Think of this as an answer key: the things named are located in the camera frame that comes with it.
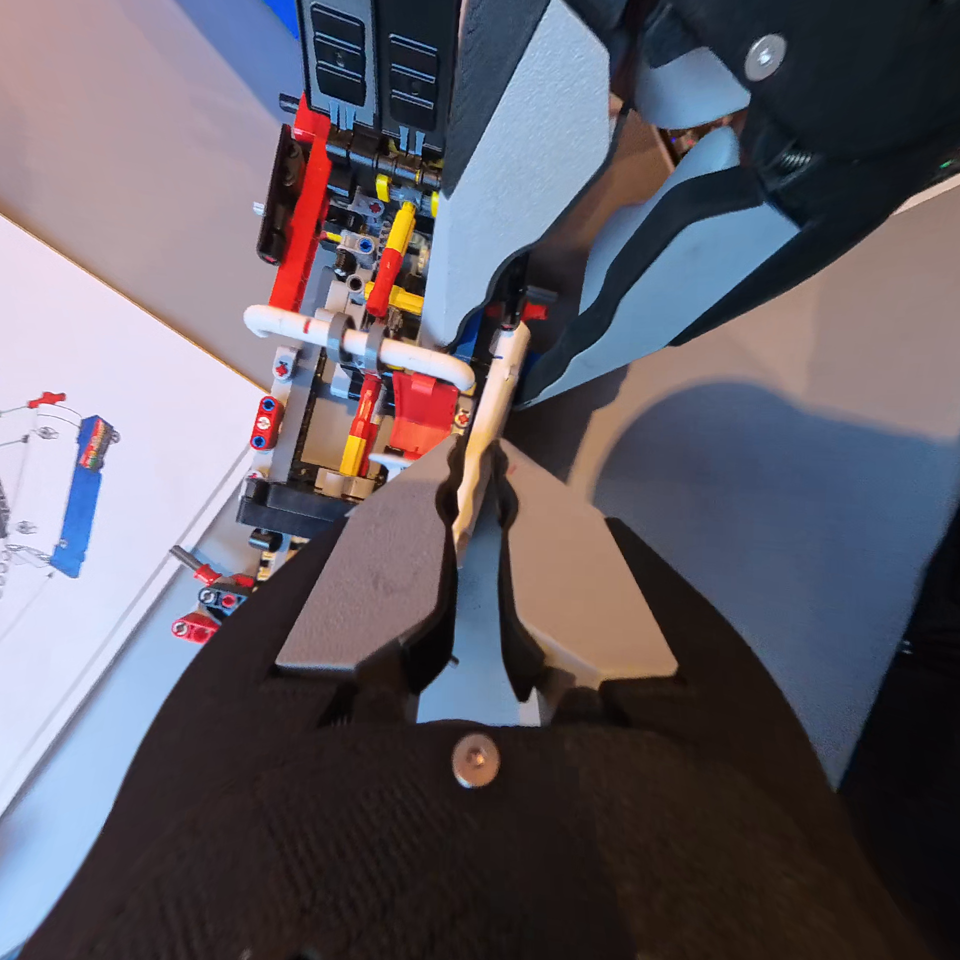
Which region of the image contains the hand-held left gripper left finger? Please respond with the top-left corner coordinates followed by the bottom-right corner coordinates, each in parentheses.
top-left (275, 435), bottom-right (461, 695)

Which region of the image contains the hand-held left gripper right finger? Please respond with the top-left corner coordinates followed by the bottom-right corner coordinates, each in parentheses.
top-left (491, 438), bottom-right (680, 702)

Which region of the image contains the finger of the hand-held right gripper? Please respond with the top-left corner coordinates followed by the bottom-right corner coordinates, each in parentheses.
top-left (516, 127), bottom-right (801, 408)
top-left (424, 0), bottom-right (621, 349)

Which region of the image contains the white blue brick panel assembly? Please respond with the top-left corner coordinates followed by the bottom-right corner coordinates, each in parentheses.
top-left (450, 296), bottom-right (556, 556)

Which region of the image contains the toy brick vehicle model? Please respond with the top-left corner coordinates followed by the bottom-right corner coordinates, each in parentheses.
top-left (168, 0), bottom-right (481, 646)

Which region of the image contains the grey desk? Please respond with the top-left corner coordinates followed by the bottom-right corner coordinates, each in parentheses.
top-left (0, 0), bottom-right (960, 960)

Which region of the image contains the person's right hand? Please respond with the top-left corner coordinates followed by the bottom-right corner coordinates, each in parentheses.
top-left (636, 48), bottom-right (753, 129)

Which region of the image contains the open instruction booklet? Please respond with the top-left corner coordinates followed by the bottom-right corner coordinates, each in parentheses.
top-left (0, 213), bottom-right (270, 815)

